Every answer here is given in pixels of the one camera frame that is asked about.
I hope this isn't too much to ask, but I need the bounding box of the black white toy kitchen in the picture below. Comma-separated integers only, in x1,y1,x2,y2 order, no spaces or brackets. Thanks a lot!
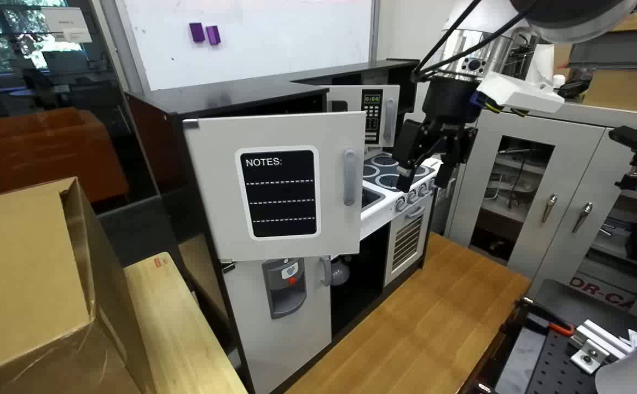
123,57,450,394

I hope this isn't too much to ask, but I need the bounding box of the gray glass cabinet door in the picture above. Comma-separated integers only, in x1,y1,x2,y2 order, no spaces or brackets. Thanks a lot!
444,110,607,281
533,128,637,309

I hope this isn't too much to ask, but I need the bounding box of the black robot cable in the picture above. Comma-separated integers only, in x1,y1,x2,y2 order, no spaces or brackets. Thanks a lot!
411,0,483,79
411,12,533,81

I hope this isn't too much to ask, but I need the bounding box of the flat brown cardboard box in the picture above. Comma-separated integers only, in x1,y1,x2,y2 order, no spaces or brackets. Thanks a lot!
580,69,637,114

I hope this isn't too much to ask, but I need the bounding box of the white dispenser fridge door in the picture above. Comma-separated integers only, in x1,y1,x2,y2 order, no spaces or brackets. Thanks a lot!
221,254,334,394

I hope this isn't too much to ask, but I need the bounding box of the orange black clamp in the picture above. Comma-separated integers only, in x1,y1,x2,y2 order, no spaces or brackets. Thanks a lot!
518,297,580,339

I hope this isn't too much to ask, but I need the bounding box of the toy stove top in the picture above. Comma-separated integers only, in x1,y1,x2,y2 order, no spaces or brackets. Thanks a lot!
359,150,444,196

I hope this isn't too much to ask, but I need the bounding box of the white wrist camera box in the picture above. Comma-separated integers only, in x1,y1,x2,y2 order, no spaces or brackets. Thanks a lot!
475,71,568,117

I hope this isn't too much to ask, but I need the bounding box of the glass window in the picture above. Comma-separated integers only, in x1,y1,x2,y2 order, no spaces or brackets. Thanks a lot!
0,0,111,124

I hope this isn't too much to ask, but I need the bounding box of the gray metal cabinet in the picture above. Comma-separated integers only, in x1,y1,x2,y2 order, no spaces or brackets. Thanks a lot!
444,102,637,324

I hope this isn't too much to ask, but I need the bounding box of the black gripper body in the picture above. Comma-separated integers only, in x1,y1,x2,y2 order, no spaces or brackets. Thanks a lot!
421,75,483,152

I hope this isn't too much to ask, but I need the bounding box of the white toy oven door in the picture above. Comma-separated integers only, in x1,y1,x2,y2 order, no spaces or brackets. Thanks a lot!
384,196,435,289

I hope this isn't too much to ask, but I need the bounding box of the white toy microwave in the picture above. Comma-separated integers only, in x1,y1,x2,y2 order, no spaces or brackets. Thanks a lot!
325,84,402,152

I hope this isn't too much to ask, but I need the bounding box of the brown wooden furniture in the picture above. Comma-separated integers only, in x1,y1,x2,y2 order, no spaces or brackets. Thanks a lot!
0,108,132,203

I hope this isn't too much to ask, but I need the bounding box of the large whiteboard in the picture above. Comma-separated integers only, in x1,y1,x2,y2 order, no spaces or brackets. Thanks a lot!
116,0,378,95

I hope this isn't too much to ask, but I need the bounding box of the dark gray storage bin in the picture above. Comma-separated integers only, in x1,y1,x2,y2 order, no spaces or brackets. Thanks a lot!
568,29,637,72

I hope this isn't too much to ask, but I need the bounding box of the black perforated breadboard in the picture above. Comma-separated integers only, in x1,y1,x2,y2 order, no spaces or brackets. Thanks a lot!
469,281,637,394

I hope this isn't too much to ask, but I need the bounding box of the large brown cardboard box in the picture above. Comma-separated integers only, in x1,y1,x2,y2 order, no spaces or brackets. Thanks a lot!
0,175,151,394

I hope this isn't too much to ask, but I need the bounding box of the aluminium angle bracket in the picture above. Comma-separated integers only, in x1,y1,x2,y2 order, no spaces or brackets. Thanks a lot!
570,317,635,376

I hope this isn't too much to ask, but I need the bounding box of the white notes cabinet door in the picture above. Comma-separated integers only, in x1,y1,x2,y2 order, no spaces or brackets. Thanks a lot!
182,110,368,266

